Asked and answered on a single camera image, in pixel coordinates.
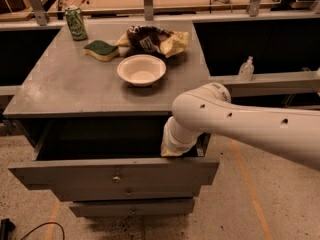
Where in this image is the black object floor corner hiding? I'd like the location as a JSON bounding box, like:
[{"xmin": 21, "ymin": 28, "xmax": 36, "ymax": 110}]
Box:
[{"xmin": 0, "ymin": 218, "xmax": 15, "ymax": 240}]

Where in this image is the left metal bracket post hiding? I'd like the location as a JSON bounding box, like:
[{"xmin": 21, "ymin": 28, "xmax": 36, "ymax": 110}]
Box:
[{"xmin": 29, "ymin": 0, "xmax": 50, "ymax": 26}]

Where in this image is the grey drawer cabinet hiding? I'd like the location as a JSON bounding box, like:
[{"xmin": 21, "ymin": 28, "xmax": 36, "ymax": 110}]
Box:
[{"xmin": 2, "ymin": 19, "xmax": 222, "ymax": 218}]

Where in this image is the grey top drawer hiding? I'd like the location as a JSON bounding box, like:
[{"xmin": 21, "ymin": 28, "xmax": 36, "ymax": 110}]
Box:
[{"xmin": 9, "ymin": 116, "xmax": 218, "ymax": 193}]

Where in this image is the black cable on floor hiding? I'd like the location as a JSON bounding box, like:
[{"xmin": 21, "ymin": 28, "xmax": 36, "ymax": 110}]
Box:
[{"xmin": 19, "ymin": 221, "xmax": 66, "ymax": 240}]

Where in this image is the metal bracket post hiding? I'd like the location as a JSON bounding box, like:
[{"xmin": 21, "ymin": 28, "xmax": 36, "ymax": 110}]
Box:
[
  {"xmin": 246, "ymin": 0, "xmax": 261, "ymax": 17},
  {"xmin": 29, "ymin": 0, "xmax": 50, "ymax": 26},
  {"xmin": 143, "ymin": 0, "xmax": 154, "ymax": 21}
]

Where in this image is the grey drawer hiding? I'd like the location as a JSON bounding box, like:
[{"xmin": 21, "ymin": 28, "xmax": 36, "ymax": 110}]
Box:
[
  {"xmin": 69, "ymin": 198, "xmax": 194, "ymax": 217},
  {"xmin": 9, "ymin": 116, "xmax": 218, "ymax": 193},
  {"xmin": 54, "ymin": 185, "xmax": 200, "ymax": 201}
]

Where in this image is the middle metal bracket post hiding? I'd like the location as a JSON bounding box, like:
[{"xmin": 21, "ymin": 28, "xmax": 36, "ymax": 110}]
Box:
[{"xmin": 143, "ymin": 0, "xmax": 154, "ymax": 21}]

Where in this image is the right metal bracket post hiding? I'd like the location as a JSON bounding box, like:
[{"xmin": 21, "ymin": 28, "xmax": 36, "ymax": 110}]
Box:
[{"xmin": 246, "ymin": 0, "xmax": 261, "ymax": 17}]

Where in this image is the crumpled chip bag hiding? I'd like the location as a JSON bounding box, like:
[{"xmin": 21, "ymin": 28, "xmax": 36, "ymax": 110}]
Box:
[{"xmin": 116, "ymin": 25, "xmax": 190, "ymax": 58}]

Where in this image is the green yellow sponge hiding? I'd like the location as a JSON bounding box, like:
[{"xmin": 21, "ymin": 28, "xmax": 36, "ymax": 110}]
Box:
[{"xmin": 83, "ymin": 40, "xmax": 119, "ymax": 62}]

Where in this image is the white bowl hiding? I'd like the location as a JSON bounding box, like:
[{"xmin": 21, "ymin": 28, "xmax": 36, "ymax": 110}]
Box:
[{"xmin": 117, "ymin": 54, "xmax": 166, "ymax": 87}]

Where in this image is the grey bottom drawer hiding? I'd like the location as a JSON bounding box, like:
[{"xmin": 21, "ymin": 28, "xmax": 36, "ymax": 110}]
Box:
[{"xmin": 69, "ymin": 198, "xmax": 194, "ymax": 217}]

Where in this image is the green soda can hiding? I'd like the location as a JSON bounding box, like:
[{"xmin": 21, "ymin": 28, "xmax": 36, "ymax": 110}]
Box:
[{"xmin": 65, "ymin": 5, "xmax": 87, "ymax": 41}]

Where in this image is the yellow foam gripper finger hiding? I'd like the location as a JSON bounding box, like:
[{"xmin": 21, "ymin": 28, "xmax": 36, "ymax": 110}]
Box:
[{"xmin": 161, "ymin": 148, "xmax": 182, "ymax": 157}]

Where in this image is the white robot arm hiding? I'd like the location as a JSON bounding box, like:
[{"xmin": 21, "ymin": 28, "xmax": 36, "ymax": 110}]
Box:
[{"xmin": 161, "ymin": 83, "xmax": 320, "ymax": 171}]

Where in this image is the grey middle drawer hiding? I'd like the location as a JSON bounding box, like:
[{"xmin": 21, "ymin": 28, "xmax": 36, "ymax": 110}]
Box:
[{"xmin": 54, "ymin": 185, "xmax": 200, "ymax": 201}]

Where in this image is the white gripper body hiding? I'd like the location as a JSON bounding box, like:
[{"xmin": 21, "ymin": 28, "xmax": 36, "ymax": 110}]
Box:
[{"xmin": 161, "ymin": 131, "xmax": 198, "ymax": 154}]

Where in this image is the clear sanitizer bottle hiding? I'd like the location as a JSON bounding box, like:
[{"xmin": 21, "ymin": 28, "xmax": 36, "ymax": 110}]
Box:
[{"xmin": 238, "ymin": 56, "xmax": 254, "ymax": 81}]

